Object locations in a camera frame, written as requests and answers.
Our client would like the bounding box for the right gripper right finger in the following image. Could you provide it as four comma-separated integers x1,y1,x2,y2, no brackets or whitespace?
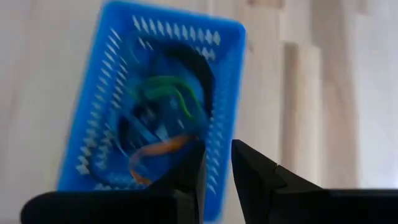
231,139,398,224

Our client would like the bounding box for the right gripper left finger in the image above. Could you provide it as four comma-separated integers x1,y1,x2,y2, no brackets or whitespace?
21,141,208,224

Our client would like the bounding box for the orange rubber band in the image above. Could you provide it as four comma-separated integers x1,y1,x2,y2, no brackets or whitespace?
129,134,198,186

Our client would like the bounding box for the black wide rubber band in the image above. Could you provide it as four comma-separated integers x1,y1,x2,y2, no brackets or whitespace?
155,40,216,121

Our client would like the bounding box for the blue perforated plastic basket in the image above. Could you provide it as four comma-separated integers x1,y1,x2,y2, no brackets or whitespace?
55,0,248,223

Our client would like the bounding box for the green rubber band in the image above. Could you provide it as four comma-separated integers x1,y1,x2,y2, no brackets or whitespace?
133,76,203,121

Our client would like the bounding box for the dark blue rubber band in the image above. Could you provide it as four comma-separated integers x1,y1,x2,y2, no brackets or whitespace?
116,99,175,169

